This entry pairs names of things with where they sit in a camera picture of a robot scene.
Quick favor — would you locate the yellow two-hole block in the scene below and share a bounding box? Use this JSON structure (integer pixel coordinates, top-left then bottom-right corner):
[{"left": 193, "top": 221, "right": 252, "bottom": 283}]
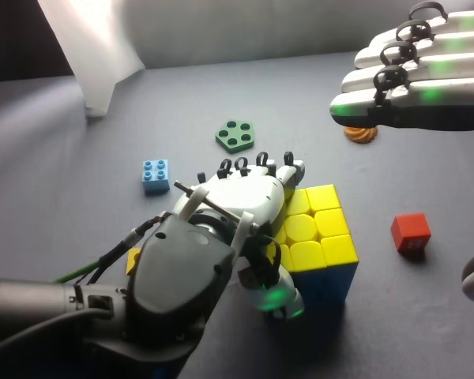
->
[{"left": 125, "top": 247, "right": 142, "bottom": 276}]

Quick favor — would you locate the light blue toy brick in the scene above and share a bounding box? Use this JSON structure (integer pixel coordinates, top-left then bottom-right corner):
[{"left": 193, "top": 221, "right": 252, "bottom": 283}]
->
[{"left": 141, "top": 159, "right": 171, "bottom": 195}]

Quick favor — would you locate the orange swirl toy cookie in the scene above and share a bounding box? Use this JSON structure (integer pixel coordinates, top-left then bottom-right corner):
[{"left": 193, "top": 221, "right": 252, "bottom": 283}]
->
[{"left": 343, "top": 125, "right": 379, "bottom": 145}]

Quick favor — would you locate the white backdrop sheet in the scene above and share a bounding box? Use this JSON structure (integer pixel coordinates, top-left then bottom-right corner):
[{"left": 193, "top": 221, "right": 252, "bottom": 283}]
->
[{"left": 37, "top": 0, "right": 474, "bottom": 119}]

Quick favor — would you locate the red cube block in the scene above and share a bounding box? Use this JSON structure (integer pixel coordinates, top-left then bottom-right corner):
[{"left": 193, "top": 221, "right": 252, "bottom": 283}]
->
[{"left": 390, "top": 212, "right": 432, "bottom": 253}]

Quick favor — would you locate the multicolour puzzle cube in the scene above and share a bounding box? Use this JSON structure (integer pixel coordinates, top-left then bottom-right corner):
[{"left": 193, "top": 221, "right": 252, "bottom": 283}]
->
[{"left": 274, "top": 184, "right": 359, "bottom": 317}]

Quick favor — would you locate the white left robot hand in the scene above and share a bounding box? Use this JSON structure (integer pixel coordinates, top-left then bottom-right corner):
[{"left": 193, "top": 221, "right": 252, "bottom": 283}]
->
[{"left": 172, "top": 151, "right": 306, "bottom": 321}]

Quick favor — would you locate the green cable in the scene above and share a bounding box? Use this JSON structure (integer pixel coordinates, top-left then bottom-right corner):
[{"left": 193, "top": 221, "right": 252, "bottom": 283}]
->
[{"left": 51, "top": 258, "right": 107, "bottom": 284}]

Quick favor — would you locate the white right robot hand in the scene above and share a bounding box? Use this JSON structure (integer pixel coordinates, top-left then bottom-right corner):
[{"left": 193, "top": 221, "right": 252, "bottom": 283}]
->
[{"left": 329, "top": 2, "right": 474, "bottom": 305}]

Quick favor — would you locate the green pentagon block with holes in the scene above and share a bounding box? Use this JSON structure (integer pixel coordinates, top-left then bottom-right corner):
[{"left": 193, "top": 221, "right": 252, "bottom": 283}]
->
[{"left": 214, "top": 119, "right": 256, "bottom": 155}]

